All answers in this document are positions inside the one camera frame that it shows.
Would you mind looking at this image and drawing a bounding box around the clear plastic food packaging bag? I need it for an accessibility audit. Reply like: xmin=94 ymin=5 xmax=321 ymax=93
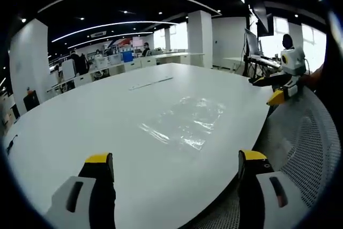
xmin=138 ymin=95 xmax=226 ymax=151

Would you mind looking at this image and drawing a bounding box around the white office desk row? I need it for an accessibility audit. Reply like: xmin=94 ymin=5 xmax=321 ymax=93
xmin=47 ymin=51 xmax=205 ymax=93

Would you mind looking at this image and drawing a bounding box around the black office chair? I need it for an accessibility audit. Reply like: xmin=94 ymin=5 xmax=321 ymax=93
xmin=23 ymin=91 xmax=41 ymax=112

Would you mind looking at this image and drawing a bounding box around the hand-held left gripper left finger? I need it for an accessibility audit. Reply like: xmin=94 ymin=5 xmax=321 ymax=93
xmin=44 ymin=152 xmax=117 ymax=229

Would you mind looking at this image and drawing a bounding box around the black cable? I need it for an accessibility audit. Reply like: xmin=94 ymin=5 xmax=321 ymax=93
xmin=6 ymin=134 xmax=19 ymax=155

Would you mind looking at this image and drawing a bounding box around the hanging black screen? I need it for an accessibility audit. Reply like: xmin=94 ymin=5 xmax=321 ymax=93
xmin=249 ymin=0 xmax=274 ymax=36

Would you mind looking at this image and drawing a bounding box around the black monitor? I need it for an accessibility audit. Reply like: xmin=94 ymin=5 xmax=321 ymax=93
xmin=244 ymin=28 xmax=261 ymax=57

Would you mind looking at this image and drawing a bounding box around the white mesh office chair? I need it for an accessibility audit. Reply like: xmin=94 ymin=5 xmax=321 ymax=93
xmin=184 ymin=84 xmax=339 ymax=229

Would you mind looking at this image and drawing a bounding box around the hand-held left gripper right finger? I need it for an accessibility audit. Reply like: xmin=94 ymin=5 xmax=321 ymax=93
xmin=236 ymin=149 xmax=311 ymax=229

